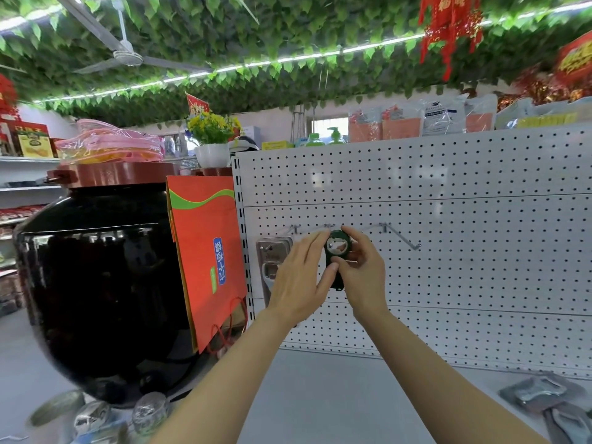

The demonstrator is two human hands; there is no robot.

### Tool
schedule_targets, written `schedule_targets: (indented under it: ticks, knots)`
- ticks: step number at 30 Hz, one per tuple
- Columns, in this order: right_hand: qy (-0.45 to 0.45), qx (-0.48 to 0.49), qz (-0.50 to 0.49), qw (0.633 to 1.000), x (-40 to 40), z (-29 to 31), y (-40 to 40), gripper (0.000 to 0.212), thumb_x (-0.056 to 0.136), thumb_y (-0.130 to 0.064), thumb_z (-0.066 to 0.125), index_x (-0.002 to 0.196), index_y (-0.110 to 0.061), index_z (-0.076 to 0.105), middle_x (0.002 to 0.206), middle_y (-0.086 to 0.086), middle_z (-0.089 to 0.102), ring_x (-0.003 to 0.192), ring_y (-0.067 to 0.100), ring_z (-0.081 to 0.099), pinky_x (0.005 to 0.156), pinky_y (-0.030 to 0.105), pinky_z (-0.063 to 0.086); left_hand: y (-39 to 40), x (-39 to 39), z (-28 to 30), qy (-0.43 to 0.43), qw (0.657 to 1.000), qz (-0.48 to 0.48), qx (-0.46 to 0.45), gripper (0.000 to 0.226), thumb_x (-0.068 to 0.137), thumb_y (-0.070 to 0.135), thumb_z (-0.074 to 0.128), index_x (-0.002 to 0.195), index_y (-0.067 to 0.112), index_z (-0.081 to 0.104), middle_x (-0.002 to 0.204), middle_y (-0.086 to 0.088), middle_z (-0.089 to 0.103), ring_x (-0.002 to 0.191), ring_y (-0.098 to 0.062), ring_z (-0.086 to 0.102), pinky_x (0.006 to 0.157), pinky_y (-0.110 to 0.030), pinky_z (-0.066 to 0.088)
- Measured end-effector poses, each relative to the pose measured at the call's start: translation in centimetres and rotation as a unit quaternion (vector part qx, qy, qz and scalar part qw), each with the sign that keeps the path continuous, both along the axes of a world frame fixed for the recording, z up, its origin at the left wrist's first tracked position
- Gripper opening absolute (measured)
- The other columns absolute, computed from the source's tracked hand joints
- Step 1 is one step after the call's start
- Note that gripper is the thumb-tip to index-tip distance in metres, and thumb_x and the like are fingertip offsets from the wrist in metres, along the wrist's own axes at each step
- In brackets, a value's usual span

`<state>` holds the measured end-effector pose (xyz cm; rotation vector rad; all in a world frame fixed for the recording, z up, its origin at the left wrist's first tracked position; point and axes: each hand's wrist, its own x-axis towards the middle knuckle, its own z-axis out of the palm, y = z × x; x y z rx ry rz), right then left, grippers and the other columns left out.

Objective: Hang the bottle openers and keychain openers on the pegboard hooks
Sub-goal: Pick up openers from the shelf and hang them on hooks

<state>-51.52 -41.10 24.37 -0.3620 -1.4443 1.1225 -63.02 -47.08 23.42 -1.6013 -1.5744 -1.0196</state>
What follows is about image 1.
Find person's right hand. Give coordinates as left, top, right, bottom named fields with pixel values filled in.
left=330, top=225, right=390, bottom=321

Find person's left hand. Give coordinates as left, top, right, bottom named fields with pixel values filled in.
left=267, top=231, right=341, bottom=327

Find green packaged bottle opener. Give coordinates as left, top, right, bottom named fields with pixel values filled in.
left=323, top=229, right=356, bottom=292

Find person's right forearm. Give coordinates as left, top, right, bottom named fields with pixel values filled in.
left=354, top=306, right=549, bottom=444

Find person's left forearm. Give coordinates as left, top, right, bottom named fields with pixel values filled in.
left=147, top=310, right=299, bottom=444

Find long metal pegboard hook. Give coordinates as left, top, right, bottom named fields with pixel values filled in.
left=378, top=221, right=422, bottom=251

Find packaged silver bottle opener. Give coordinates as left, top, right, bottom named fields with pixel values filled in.
left=256, top=236, right=295, bottom=306
left=498, top=373, right=589, bottom=413
left=540, top=401, right=592, bottom=444

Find white pegboard shelf panel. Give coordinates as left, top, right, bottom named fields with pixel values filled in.
left=230, top=126, right=592, bottom=380

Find orange product packet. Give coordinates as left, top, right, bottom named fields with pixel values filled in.
left=381, top=103, right=422, bottom=141
left=347, top=106, right=383, bottom=144
left=464, top=93, right=499, bottom=134

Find red paper gift bag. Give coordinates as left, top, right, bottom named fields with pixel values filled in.
left=165, top=175, right=251, bottom=355

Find white product packet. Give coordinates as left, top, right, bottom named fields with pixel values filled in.
left=419, top=97, right=466, bottom=137

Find white flower pot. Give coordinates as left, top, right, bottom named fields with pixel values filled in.
left=194, top=142, right=231, bottom=170

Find yellow artificial flower plant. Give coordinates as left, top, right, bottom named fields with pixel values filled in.
left=186, top=111, right=242, bottom=146

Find long white light strip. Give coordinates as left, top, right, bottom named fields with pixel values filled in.
left=32, top=0, right=592, bottom=106

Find small red flag sign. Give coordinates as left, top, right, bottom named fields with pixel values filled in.
left=185, top=92, right=212, bottom=117

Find artificial green leaf vines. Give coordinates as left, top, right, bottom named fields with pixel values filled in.
left=0, top=0, right=592, bottom=130

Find clear glass jar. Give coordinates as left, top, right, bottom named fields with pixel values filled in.
left=73, top=401, right=113, bottom=438
left=131, top=391, right=170, bottom=436

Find large black ceramic jar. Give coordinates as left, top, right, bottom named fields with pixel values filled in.
left=12, top=180, right=241, bottom=410

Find yellow flat box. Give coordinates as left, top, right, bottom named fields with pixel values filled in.
left=515, top=112, right=580, bottom=130

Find red hanging knot decoration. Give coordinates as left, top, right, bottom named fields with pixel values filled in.
left=417, top=0, right=485, bottom=82

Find brown jar lid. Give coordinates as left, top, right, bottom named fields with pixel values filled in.
left=44, top=161, right=182, bottom=186

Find stack of pink plastic bags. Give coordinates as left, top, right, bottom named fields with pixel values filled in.
left=55, top=118, right=166, bottom=164

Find red and gold banner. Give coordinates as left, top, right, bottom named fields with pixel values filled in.
left=552, top=31, right=592, bottom=88

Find white ceiling fan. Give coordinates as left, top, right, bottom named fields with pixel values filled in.
left=50, top=0, right=214, bottom=77

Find white store shelf unit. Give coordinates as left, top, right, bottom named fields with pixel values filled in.
left=0, top=154, right=63, bottom=278

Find red gift box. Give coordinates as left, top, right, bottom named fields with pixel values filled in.
left=0, top=119, right=57, bottom=159

